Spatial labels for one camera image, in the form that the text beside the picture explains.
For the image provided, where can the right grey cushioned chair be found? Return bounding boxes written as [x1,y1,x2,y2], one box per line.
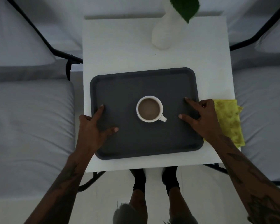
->
[204,0,280,186]

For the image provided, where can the black sock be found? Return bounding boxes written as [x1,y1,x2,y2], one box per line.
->
[130,169,147,193]
[161,166,180,196]

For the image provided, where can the person's leg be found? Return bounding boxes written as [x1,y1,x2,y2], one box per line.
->
[168,186,192,220]
[129,189,148,224]

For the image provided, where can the person's right leg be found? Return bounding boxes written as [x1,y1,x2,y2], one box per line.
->
[168,186,192,220]

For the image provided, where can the dark grey tray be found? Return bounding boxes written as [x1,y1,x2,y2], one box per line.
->
[90,67,204,161]

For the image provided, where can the person's left forearm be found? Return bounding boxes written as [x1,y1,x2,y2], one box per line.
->
[24,151,94,224]

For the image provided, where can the person's right forearm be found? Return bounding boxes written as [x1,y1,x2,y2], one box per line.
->
[210,135,280,224]

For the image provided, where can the black right sock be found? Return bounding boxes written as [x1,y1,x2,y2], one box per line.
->
[161,166,180,196]

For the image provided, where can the person's left hand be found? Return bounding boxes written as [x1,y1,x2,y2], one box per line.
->
[75,104,119,159]

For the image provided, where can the grey frayed shorts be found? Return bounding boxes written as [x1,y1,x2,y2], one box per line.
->
[113,203,199,224]

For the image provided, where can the yellow stained cloth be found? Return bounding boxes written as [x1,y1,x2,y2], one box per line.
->
[203,99,246,148]

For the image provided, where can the person's right hand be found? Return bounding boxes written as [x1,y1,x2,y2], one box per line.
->
[178,97,222,142]

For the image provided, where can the white ceramic vase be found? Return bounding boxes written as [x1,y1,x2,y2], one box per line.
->
[152,0,185,50]

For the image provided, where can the grey cushioned chair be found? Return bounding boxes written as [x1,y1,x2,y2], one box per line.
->
[4,0,105,193]
[204,0,280,186]

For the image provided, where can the left grey cushioned chair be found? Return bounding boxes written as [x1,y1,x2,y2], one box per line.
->
[4,0,105,193]

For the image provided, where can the person's left leg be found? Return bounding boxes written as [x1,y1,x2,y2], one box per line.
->
[129,189,148,224]

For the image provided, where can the black left sock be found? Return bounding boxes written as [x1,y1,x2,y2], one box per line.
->
[130,169,147,193]

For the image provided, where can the white blue-patterned coffee cup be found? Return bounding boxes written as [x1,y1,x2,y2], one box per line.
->
[136,95,167,123]

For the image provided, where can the light grey back cushion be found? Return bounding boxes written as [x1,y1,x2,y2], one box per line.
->
[255,11,280,54]
[0,0,56,67]

